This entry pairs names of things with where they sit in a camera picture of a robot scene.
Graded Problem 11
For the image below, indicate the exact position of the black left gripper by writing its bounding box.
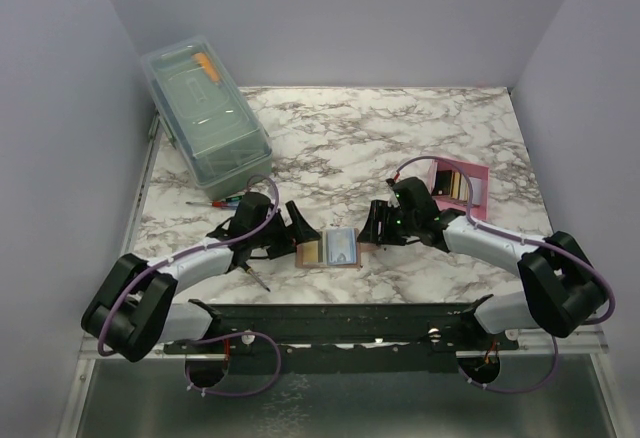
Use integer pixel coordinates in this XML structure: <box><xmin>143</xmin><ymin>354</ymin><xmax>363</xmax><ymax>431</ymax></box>
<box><xmin>251</xmin><ymin>201</ymin><xmax>320</xmax><ymax>259</ymax></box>

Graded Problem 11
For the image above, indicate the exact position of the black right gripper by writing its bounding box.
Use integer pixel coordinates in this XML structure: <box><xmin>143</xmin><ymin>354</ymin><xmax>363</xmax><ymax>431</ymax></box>
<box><xmin>357</xmin><ymin>199</ymin><xmax>419</xmax><ymax>247</ymax></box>

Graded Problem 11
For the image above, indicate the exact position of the gold credit card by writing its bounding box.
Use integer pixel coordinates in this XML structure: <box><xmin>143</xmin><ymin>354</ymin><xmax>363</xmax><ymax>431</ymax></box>
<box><xmin>302</xmin><ymin>241</ymin><xmax>323</xmax><ymax>265</ymax></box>

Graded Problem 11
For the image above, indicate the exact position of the tan leather card holder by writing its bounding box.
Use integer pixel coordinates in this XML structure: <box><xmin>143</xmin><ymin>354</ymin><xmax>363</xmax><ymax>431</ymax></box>
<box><xmin>295</xmin><ymin>228</ymin><xmax>362</xmax><ymax>269</ymax></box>

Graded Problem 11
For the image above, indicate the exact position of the silver VIP credit card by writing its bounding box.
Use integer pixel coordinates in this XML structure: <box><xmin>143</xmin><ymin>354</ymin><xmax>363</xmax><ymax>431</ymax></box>
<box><xmin>325</xmin><ymin>228</ymin><xmax>357</xmax><ymax>266</ymax></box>

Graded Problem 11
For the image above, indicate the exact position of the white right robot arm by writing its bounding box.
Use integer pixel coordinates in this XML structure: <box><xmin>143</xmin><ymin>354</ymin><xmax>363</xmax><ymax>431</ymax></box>
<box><xmin>357</xmin><ymin>177</ymin><xmax>611</xmax><ymax>350</ymax></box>

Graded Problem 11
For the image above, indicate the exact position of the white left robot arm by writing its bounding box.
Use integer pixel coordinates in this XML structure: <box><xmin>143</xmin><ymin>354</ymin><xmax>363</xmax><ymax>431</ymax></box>
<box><xmin>81</xmin><ymin>192</ymin><xmax>321</xmax><ymax>362</ymax></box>

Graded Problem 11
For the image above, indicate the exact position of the grey credit card stack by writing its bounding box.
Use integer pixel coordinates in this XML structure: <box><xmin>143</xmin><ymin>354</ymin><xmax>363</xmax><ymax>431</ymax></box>
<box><xmin>431</xmin><ymin>169</ymin><xmax>484</xmax><ymax>206</ymax></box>

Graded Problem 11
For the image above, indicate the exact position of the pink plastic card tray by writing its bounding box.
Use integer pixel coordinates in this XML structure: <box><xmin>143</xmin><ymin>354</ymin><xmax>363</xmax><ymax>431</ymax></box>
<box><xmin>427</xmin><ymin>160</ymin><xmax>489</xmax><ymax>220</ymax></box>

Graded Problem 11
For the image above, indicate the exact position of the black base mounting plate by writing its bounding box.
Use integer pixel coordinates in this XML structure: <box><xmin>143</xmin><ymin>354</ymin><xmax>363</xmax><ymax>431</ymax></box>
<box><xmin>162</xmin><ymin>300</ymin><xmax>521</xmax><ymax>377</ymax></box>

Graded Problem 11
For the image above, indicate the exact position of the clear green plastic storage box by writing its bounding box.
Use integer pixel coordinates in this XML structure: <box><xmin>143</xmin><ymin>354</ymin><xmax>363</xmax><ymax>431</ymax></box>
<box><xmin>141</xmin><ymin>36</ymin><xmax>273</xmax><ymax>200</ymax></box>

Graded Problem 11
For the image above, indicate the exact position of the orange tool inside box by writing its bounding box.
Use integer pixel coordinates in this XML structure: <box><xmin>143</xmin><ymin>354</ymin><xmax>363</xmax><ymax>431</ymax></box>
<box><xmin>192</xmin><ymin>52</ymin><xmax>221</xmax><ymax>83</ymax></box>

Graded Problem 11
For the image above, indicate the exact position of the yellow black handled screwdriver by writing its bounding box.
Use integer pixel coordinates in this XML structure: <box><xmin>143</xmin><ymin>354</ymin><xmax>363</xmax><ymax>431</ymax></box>
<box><xmin>242</xmin><ymin>264</ymin><xmax>271</xmax><ymax>292</ymax></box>

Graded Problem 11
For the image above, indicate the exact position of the blue red handled screwdriver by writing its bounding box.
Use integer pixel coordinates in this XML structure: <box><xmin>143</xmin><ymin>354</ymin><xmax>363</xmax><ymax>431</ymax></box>
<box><xmin>186</xmin><ymin>201</ymin><xmax>239</xmax><ymax>209</ymax></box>

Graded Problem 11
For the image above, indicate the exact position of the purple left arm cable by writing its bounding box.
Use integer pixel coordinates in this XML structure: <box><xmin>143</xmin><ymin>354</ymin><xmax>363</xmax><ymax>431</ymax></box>
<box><xmin>97</xmin><ymin>173</ymin><xmax>282</xmax><ymax>399</ymax></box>

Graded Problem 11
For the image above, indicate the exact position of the aluminium front rail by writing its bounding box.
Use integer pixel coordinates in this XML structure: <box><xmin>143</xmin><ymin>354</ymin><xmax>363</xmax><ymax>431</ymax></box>
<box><xmin>78</xmin><ymin>326</ymin><xmax>610</xmax><ymax>360</ymax></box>

